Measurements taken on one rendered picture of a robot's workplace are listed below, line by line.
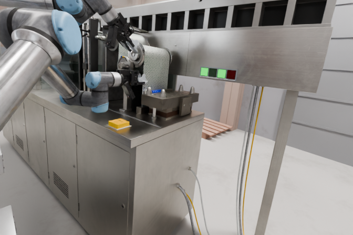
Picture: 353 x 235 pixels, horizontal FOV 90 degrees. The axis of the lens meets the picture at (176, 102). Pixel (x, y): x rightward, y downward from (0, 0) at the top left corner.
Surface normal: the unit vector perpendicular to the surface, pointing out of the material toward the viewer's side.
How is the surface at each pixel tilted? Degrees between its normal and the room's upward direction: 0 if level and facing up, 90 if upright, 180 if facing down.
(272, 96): 90
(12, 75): 60
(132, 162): 90
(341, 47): 90
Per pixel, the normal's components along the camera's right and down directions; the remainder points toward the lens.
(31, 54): 0.74, -0.31
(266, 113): -0.68, 0.09
